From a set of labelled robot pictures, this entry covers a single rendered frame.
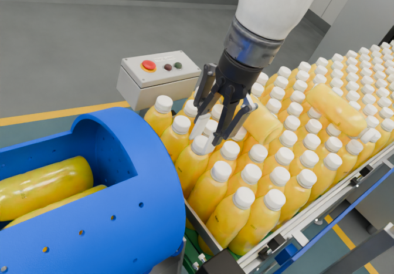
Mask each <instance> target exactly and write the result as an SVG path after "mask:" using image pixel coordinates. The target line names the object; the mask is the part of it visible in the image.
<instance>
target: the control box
mask: <svg viewBox="0 0 394 274"><path fill-rule="evenodd" d="M172 56H173V57H172ZM168 57H170V58H168ZM171 57H172V58H171ZM160 58H161V59H160ZM144 60H150V61H153V62H154V63H155V64H156V68H155V69H150V70H149V69H146V68H145V67H144V66H143V65H142V62H143V61H144ZM175 62H180V63H182V68H180V69H178V68H176V67H175V66H174V64H175ZM167 63H169V64H170V65H171V66H172V70H166V69H165V68H164V65H165V64H167ZM200 73H201V70H200V68H198V67H197V65H196V64H194V62H193V61H191V60H190V58H188V57H187V55H186V54H184V53H183V51H181V50H179V51H174V52H167V53H158V54H153V55H145V56H137V57H129V58H125V59H122V61H121V67H120V73H119V77H118V82H117V87H116V88H117V90H118V91H119V92H120V93H121V95H122V96H123V98H125V100H126V101H127V103H128V104H129V105H130V106H131V108H132V109H133V110H134V111H138V110H142V109H146V108H149V107H152V106H153V105H154V104H155V103H156V100H157V97H158V96H162V95H163V96H168V97H170V98H171V99H172V101H176V100H180V99H184V98H187V97H191V95H192V93H193V90H194V88H195V85H196V82H197V81H198V78H199V76H200Z"/></svg>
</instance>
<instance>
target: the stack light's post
mask: <svg viewBox="0 0 394 274"><path fill-rule="evenodd" d="M392 226H393V224H392V223H391V222H389V223H387V224H386V225H385V226H383V227H382V228H381V229H379V230H378V231H376V232H375V233H374V234H372V235H371V236H370V237H368V238H367V239H366V240H364V241H363V242H361V243H360V244H359V245H358V246H356V247H354V249H352V250H351V251H349V252H348V253H347V254H345V255H344V256H343V257H341V258H340V259H338V260H337V261H336V262H334V263H333V264H332V265H330V266H329V267H327V268H326V269H325V270H323V271H322V272H321V273H319V274H352V273H354V272H355V271H357V270H358V269H360V268H361V267H363V266H365V265H366V264H367V263H369V262H370V261H372V260H374V259H375V258H377V257H378V256H379V255H381V254H383V253H384V252H386V251H387V250H389V249H390V248H392V247H393V246H394V235H393V234H392V233H391V232H390V227H392Z"/></svg>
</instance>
